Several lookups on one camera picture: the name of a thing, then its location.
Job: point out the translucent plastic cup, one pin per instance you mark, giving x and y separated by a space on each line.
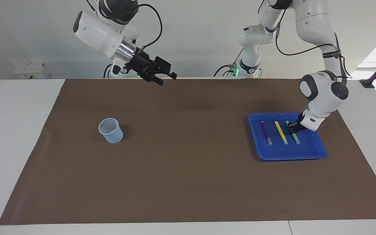
113 135

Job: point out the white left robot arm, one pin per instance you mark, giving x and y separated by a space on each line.
325 94

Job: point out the green marker pen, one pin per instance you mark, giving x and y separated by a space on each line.
296 139

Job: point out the yellow marker pen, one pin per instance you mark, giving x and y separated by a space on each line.
281 133

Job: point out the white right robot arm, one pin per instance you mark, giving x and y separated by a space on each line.
100 32

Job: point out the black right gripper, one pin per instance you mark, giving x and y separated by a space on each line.
139 63

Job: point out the blue plastic tray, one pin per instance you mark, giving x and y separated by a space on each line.
305 151

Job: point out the white wall socket box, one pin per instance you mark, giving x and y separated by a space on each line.
31 71

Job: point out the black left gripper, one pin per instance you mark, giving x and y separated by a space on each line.
300 121

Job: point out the purple marker pen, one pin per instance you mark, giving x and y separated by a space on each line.
266 132

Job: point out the brown table mat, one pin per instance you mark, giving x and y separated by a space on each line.
188 179

